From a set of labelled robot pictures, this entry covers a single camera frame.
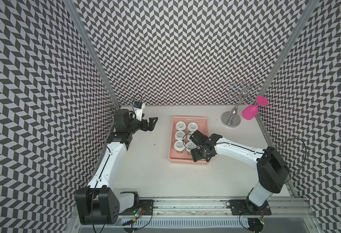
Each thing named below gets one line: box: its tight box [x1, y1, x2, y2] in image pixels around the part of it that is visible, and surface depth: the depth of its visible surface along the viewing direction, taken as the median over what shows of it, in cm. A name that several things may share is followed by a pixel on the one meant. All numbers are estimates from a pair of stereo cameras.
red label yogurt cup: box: [187, 122, 199, 133], surface depth 98 cm
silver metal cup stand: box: [221, 80, 260, 129], surface depth 107 cm
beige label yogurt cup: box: [175, 120, 187, 132], surface depth 99 cm
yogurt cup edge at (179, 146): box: [173, 140, 186, 154], surface depth 90 cm
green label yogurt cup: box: [174, 130, 186, 141], surface depth 95 cm
